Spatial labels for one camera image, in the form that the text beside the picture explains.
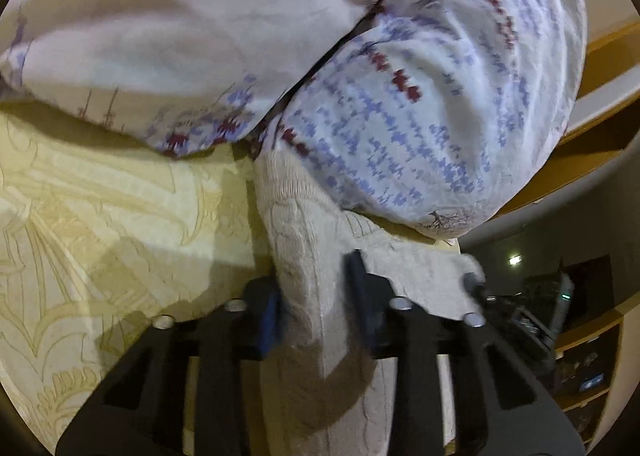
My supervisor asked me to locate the cream cable-knit sweater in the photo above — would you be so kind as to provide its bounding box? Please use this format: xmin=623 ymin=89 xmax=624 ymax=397
xmin=252 ymin=148 xmax=487 ymax=456

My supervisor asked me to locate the yellow patterned bedspread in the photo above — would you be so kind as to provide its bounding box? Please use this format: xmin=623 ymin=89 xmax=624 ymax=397
xmin=0 ymin=101 xmax=462 ymax=456

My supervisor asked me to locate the white blue floral pillow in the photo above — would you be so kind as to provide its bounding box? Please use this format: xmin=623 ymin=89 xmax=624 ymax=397
xmin=257 ymin=0 xmax=589 ymax=240

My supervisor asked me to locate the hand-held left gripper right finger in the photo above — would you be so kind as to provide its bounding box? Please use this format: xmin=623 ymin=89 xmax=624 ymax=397
xmin=344 ymin=249 xmax=587 ymax=456

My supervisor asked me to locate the wooden shelf unit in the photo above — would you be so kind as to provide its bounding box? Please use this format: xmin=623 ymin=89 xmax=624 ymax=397
xmin=460 ymin=18 xmax=640 ymax=456

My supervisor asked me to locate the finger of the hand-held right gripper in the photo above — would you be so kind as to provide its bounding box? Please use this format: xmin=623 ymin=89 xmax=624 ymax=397
xmin=463 ymin=272 xmax=489 ymax=302

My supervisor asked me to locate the pink floral pillow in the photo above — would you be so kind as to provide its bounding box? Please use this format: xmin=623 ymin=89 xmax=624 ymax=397
xmin=0 ymin=0 xmax=476 ymax=160

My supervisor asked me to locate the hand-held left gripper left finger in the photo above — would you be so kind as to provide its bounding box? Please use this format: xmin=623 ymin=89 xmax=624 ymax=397
xmin=55 ymin=278 xmax=283 ymax=456

